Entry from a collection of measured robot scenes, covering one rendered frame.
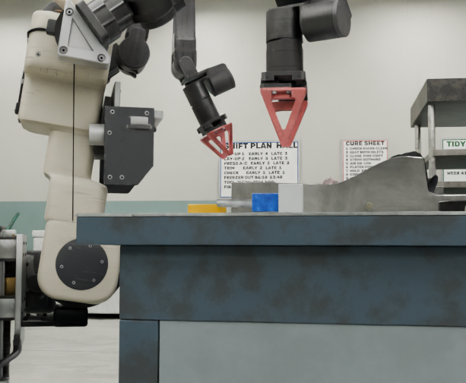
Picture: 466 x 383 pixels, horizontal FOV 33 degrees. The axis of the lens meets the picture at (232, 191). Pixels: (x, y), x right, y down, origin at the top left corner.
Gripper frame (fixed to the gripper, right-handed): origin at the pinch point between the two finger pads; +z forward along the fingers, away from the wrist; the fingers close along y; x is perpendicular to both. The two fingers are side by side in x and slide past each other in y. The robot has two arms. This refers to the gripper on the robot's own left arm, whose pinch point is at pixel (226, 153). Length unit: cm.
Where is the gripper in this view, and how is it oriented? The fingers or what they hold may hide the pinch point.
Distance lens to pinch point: 197.1
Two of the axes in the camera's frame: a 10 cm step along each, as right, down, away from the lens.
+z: 4.4, 9.0, 0.3
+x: -8.7, 4.4, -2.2
